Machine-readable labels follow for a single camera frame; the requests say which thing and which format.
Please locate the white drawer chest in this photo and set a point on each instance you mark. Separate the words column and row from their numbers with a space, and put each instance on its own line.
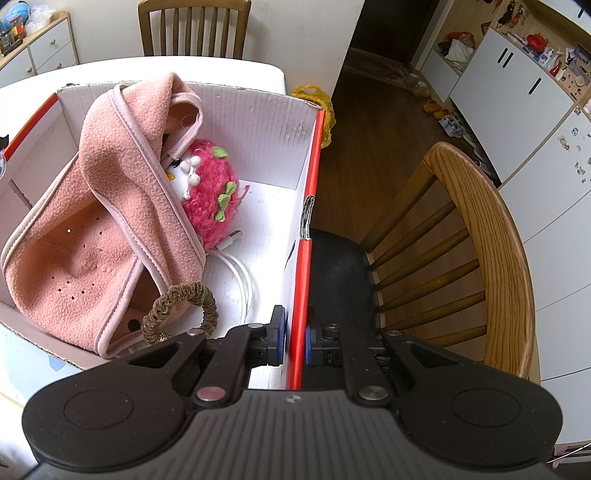
column 46, row 50

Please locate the wooden chair with curved back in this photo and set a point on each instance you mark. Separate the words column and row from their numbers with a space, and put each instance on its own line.
column 498, row 240

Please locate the pink strawberry plush toy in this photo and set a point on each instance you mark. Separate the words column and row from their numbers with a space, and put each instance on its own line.
column 212, row 184

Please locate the pink fleece cloth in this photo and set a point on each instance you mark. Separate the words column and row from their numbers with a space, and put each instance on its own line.
column 115, row 184

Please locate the brown hair scrunchie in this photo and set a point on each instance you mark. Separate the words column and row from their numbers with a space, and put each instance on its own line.
column 184, row 290

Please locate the low white open shelf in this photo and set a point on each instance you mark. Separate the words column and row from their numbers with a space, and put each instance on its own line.
column 443, row 78

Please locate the wooden chair with straight slats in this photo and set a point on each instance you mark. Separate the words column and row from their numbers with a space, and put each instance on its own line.
column 194, row 7

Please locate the yellow plastic bag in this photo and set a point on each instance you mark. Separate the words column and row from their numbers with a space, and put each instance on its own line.
column 318, row 104

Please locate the red toy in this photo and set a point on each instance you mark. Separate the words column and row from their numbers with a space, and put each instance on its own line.
column 536, row 43

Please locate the white cardboard box red rim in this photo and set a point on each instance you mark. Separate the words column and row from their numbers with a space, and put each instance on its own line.
column 258, row 129

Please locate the yellow slipper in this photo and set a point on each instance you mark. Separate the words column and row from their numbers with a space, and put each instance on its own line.
column 439, row 112
column 431, row 105

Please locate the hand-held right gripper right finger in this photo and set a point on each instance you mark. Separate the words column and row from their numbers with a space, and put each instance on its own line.
column 312, row 346

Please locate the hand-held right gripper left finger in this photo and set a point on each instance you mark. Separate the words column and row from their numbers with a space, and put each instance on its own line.
column 279, row 341

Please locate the white plastic bag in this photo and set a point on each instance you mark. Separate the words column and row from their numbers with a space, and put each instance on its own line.
column 459, row 51

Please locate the patterned rug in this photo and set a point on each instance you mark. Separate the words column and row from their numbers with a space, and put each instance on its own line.
column 376, row 69

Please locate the white sneaker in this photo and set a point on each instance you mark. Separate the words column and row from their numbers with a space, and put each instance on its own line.
column 455, row 129
column 447, row 121

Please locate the white cabinet with stickers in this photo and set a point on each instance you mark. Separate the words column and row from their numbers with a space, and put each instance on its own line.
column 554, row 207

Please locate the blue printed toy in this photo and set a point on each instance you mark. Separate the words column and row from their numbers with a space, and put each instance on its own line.
column 16, row 14

